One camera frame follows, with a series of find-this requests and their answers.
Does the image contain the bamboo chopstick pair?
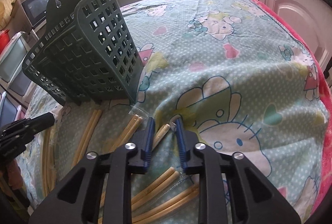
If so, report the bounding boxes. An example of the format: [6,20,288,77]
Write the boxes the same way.
[41,127,56,197]
[98,183,200,224]
[108,114,143,152]
[100,166,181,212]
[71,109,103,168]
[152,123,171,150]

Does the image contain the plastic drawer unit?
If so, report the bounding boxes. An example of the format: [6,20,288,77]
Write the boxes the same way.
[1,31,36,126]

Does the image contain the hello kitty tablecloth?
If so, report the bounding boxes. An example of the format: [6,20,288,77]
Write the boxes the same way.
[29,0,331,223]

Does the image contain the red bucket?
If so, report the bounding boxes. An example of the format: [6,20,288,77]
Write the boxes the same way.
[0,29,10,53]

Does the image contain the dark green utensil holder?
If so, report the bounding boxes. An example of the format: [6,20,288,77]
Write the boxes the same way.
[22,0,144,105]

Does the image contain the black microwave oven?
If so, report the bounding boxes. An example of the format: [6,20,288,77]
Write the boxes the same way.
[11,0,49,32]

